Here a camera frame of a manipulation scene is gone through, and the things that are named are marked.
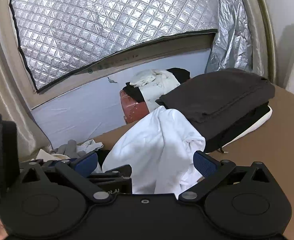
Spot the small white cloth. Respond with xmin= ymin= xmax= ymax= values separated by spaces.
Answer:
xmin=81 ymin=140 xmax=104 ymax=152

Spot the cream cloth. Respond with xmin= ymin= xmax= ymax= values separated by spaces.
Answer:
xmin=35 ymin=149 xmax=71 ymax=161

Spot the dark brown folded garment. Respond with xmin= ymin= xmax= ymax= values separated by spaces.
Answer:
xmin=156 ymin=68 xmax=276 ymax=124

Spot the silver quilted insulation sheet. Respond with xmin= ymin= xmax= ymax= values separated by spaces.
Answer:
xmin=9 ymin=0 xmax=219 ymax=94

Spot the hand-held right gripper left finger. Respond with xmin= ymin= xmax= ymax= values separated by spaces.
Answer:
xmin=19 ymin=152 xmax=114 ymax=203

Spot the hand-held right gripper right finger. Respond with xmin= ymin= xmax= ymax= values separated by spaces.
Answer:
xmin=178 ymin=151 xmax=274 ymax=203

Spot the black folded garment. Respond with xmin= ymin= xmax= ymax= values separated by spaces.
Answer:
xmin=202 ymin=101 xmax=270 ymax=153

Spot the grey cloth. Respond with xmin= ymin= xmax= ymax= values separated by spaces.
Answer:
xmin=51 ymin=140 xmax=94 ymax=159

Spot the beige satin curtain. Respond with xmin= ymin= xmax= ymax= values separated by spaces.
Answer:
xmin=233 ymin=0 xmax=279 ymax=85
xmin=0 ymin=0 xmax=53 ymax=155

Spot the white t-shirt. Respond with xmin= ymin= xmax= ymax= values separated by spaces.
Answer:
xmin=102 ymin=106 xmax=206 ymax=195

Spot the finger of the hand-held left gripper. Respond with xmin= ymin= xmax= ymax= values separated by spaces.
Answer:
xmin=38 ymin=159 xmax=62 ymax=168
xmin=87 ymin=164 xmax=133 ymax=195

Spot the white printed cloth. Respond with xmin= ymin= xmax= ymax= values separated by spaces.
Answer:
xmin=129 ymin=69 xmax=181 ymax=113

